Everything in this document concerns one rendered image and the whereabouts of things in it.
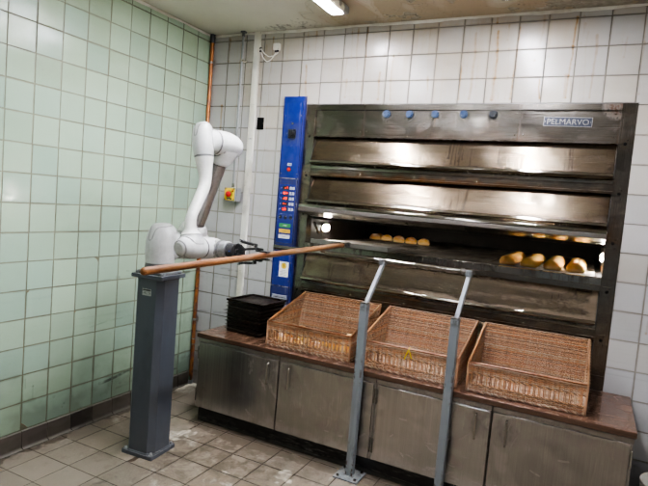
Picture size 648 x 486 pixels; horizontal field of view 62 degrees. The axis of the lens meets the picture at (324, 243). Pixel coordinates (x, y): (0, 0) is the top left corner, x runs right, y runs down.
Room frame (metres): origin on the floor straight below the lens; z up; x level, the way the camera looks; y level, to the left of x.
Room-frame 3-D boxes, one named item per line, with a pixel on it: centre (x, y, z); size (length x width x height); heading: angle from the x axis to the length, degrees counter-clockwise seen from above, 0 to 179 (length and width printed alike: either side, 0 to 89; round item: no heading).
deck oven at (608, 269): (4.15, -1.03, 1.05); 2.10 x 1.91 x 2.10; 64
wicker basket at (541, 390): (2.76, -1.11, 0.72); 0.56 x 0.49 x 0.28; 65
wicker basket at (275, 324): (3.29, -0.05, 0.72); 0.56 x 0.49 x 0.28; 65
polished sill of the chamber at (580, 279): (3.29, -0.69, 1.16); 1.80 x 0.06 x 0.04; 64
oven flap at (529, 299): (3.27, -0.68, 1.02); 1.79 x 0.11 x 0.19; 64
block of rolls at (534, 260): (3.41, -1.40, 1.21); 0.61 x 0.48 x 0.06; 154
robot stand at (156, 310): (2.94, 0.89, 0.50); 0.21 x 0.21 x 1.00; 68
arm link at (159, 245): (2.95, 0.88, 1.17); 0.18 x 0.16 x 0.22; 147
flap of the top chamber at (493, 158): (3.27, -0.68, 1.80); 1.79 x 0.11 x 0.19; 64
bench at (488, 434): (3.06, -0.46, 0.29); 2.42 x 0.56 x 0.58; 64
